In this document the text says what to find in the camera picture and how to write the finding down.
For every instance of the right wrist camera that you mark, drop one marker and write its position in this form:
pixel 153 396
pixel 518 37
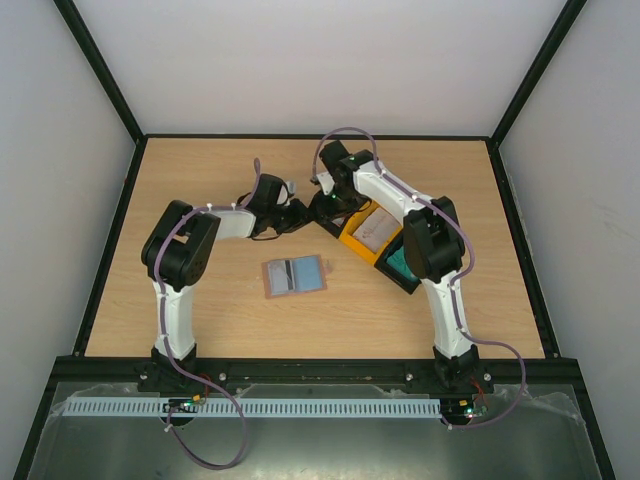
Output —
pixel 328 170

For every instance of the black bin with green cards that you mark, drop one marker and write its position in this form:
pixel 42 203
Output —
pixel 380 265

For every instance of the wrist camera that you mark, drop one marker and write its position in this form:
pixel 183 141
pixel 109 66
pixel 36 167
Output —
pixel 328 170
pixel 287 192

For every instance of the white pink card stack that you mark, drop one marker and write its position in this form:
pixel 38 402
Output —
pixel 376 230

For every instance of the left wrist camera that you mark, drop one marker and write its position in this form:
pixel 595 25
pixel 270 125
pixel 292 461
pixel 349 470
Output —
pixel 287 192

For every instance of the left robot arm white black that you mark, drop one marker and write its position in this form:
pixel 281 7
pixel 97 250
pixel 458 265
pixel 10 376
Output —
pixel 177 252

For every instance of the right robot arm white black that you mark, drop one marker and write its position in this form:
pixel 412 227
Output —
pixel 433 243

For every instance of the white slotted cable duct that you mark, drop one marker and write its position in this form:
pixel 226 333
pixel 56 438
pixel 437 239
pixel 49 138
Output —
pixel 254 408

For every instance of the yellow plastic bin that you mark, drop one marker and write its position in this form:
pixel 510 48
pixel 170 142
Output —
pixel 352 223

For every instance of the green card stack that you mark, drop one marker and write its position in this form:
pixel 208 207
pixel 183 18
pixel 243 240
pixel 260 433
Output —
pixel 397 262

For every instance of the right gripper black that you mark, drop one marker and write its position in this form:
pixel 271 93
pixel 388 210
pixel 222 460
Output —
pixel 325 208

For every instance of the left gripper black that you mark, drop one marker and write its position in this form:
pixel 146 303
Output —
pixel 299 217

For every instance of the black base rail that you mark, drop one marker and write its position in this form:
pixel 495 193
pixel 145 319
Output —
pixel 410 376

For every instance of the black enclosure frame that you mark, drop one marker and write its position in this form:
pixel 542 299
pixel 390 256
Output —
pixel 552 369

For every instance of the pink card holder wallet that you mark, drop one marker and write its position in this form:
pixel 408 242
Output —
pixel 309 273

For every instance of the black bin with red cards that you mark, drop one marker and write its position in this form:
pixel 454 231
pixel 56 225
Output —
pixel 330 212

